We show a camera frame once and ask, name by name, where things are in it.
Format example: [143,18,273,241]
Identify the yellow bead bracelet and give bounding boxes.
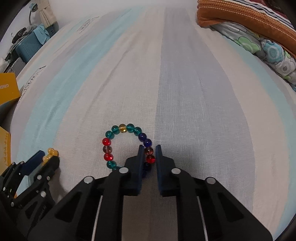
[41,147,60,165]

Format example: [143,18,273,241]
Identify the blue yellow cardboard box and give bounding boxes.
[0,72,21,173]

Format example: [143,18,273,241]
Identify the multicolour glass bead bracelet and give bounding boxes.
[102,123,156,172]

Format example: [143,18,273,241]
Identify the striped bed sheet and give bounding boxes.
[9,7,295,238]

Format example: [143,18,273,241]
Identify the teal suitcase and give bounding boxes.
[15,24,50,64]

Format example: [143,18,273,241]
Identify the black headphones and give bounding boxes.
[11,27,27,44]

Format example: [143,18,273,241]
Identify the beige curtain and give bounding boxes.
[36,0,57,28]

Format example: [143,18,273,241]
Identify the blue desk lamp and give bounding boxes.
[29,3,38,25]

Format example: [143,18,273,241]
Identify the floral pillow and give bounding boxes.
[212,22,295,90]

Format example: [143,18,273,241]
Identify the striped red orange pillow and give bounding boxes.
[197,0,295,56]

